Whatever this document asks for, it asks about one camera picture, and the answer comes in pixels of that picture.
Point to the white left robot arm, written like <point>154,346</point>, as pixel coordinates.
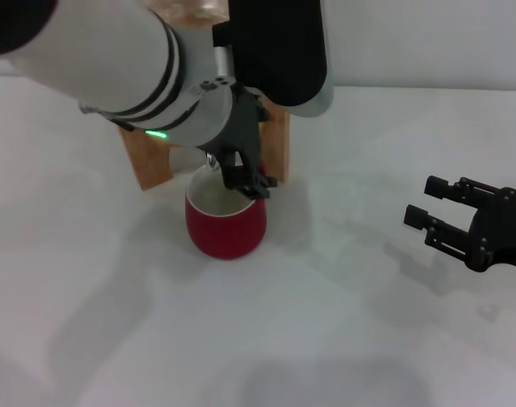
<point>113,55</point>

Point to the red ceramic cup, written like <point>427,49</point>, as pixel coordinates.
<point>224,233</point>

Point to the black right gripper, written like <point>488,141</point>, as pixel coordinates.
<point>500,233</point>

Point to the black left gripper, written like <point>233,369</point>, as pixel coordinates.
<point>237,123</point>

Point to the wooden dispenser stand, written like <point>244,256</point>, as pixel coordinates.
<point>149,165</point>

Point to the glass water dispenser jar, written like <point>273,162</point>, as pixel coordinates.
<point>186,10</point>

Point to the chrome faucet with lever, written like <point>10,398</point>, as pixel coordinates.
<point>211,163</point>

